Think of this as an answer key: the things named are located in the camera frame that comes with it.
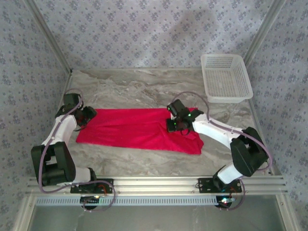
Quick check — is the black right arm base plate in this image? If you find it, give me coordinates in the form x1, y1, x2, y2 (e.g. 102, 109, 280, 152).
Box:
197, 178, 243, 194

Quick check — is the aluminium mounting rail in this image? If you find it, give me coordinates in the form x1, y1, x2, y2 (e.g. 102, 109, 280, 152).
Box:
25, 176, 289, 195

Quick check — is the white perforated plastic basket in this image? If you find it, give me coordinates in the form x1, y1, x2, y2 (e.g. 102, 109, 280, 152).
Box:
200, 53, 254, 104

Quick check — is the grey slotted cable duct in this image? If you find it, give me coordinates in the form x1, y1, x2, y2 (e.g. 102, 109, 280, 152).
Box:
35, 195, 218, 207

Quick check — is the red t-shirt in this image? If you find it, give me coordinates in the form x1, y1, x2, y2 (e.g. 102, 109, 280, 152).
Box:
76, 107, 205, 156

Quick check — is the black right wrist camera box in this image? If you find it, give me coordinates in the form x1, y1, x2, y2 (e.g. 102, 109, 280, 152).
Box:
167, 99, 185, 116

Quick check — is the grey metal panel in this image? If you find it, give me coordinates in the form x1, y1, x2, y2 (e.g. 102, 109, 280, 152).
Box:
31, 205, 287, 231

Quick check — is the black electronics board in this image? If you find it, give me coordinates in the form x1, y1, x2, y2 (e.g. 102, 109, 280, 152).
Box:
80, 195, 101, 209
215, 196, 235, 209

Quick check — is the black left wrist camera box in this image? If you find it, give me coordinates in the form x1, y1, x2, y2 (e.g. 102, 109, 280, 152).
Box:
63, 92, 83, 107

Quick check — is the aluminium frame post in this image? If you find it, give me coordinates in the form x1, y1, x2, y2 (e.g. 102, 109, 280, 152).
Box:
242, 0, 287, 68
25, 0, 74, 73

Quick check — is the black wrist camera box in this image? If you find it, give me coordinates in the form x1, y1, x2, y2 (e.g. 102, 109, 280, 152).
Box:
167, 99, 185, 116
63, 92, 83, 107

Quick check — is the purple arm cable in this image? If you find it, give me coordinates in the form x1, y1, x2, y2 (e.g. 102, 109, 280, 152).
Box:
169, 90, 274, 212
38, 88, 116, 213

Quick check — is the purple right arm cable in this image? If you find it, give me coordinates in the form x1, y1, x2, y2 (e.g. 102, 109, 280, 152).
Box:
169, 90, 274, 212

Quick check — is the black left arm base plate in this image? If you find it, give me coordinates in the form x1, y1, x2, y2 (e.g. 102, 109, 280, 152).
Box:
70, 178, 114, 194

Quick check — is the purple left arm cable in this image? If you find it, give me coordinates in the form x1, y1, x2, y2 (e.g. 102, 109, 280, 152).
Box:
38, 88, 116, 213

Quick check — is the aluminium table side rail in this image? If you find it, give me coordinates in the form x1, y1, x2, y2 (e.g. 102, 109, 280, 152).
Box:
246, 97, 298, 231
13, 69, 74, 231

